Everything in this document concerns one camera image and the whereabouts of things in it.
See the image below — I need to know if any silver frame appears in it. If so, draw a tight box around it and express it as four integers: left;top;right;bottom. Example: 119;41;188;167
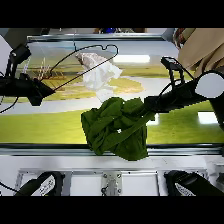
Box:
0;32;224;197

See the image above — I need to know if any green long-sleeved shirt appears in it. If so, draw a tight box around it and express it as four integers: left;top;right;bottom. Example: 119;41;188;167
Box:
80;96;156;162

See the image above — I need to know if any white garment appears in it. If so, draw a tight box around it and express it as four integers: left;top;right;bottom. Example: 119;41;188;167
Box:
74;51;124;102

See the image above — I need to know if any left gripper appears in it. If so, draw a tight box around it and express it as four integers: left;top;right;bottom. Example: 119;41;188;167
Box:
19;77;45;107

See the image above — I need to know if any black clothes hanger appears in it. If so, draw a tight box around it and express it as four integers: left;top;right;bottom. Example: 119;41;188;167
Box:
49;43;120;92

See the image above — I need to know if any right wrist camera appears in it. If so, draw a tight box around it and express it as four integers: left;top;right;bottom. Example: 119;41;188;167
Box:
160;56;186;88

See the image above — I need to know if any beige garment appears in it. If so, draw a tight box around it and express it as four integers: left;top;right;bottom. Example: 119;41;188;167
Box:
177;27;224;80

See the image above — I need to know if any black cable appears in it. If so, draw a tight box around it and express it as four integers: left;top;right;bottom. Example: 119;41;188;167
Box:
0;95;20;115
0;180;21;195

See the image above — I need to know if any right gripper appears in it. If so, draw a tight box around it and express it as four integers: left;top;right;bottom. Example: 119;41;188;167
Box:
143;94;170;115

